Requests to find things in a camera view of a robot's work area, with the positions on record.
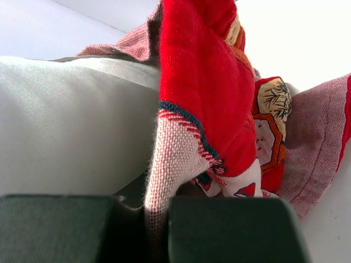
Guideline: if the white pillow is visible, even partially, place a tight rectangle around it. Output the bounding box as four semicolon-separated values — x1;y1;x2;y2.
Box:
1;56;160;195

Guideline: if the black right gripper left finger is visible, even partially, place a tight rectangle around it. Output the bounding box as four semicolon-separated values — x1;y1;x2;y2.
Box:
1;195;145;262

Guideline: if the red patterned pillowcase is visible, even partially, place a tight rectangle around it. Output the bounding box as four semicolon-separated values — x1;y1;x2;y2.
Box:
80;1;350;262

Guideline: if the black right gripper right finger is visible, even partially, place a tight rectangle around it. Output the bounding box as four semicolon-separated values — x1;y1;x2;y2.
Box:
168;197;311;263

